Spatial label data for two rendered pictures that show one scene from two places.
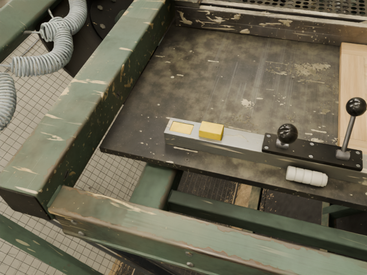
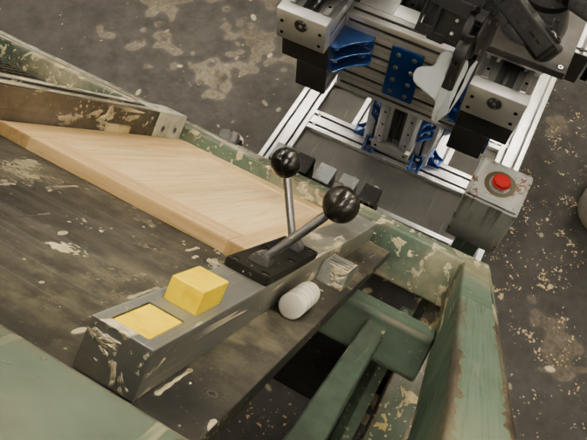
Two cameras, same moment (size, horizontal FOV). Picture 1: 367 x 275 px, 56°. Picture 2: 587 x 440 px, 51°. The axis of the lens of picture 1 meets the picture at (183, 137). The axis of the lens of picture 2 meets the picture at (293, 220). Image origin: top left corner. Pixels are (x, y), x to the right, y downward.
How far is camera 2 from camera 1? 0.78 m
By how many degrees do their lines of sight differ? 86
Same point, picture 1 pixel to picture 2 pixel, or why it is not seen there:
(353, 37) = (13, 109)
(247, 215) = (321, 422)
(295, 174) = (305, 298)
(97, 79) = not seen: outside the picture
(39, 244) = not seen: outside the picture
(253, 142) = (238, 280)
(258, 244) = (471, 376)
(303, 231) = (348, 384)
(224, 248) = (496, 409)
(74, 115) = (76, 427)
